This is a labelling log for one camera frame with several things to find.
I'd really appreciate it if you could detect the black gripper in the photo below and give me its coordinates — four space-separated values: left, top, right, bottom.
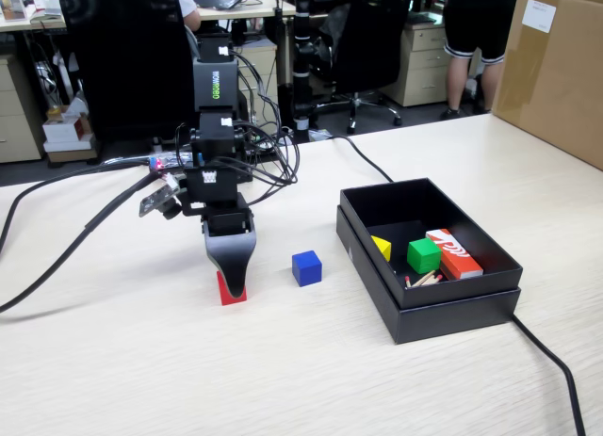
181 165 259 299

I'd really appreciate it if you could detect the red cube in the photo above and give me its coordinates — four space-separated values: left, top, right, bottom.
215 269 249 307

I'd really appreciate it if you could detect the blue cube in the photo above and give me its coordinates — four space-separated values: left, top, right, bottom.
291 250 323 288

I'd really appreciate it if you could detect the green cube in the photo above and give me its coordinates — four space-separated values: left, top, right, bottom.
406 238 443 275

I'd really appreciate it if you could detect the controller board with red LED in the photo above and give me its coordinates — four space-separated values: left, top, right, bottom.
148 155 186 174

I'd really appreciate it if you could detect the yellow wooden block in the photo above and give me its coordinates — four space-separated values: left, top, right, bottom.
370 234 393 263

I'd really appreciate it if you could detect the beige narrow drawer cabinet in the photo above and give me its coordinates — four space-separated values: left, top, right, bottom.
233 43 279 126

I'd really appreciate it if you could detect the white carton stack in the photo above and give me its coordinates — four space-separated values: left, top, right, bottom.
41 105 98 163

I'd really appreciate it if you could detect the black vertical pole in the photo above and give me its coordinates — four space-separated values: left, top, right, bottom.
291 0 316 143

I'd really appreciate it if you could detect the black open box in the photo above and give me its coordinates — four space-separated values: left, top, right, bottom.
335 204 522 346

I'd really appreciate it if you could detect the orange and white matchbox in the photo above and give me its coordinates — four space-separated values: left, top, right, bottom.
425 228 485 281

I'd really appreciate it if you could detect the black high-back office chair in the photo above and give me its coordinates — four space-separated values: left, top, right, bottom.
56 0 197 145

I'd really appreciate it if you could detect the beige office desk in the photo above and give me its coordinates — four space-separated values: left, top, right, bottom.
0 0 298 32

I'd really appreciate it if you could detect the seated person in white shirt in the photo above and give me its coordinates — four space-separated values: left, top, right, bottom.
176 0 204 32

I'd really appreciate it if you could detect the beige wide drawer cabinet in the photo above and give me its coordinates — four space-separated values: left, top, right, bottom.
0 54 46 164

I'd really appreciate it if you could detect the black cardboard box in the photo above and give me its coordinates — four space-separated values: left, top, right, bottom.
339 177 525 310

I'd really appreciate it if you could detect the black mesh office chair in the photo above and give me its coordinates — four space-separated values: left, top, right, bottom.
313 0 416 135

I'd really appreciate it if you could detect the beige three-drawer cabinet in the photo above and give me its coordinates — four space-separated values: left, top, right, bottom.
379 21 465 108

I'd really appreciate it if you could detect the standing person in black shorts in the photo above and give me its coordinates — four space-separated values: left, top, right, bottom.
440 0 517 121

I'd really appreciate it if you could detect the large brown cardboard box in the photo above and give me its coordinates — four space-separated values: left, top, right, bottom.
489 0 603 171

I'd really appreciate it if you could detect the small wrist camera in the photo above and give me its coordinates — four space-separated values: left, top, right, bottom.
138 174 184 220

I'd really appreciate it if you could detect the thick black looping cable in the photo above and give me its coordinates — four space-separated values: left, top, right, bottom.
0 157 164 315

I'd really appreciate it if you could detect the thick black power cable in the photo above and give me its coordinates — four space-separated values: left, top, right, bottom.
282 134 588 436

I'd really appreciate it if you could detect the small desk picture frame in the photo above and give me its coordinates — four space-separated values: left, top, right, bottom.
0 0 28 22

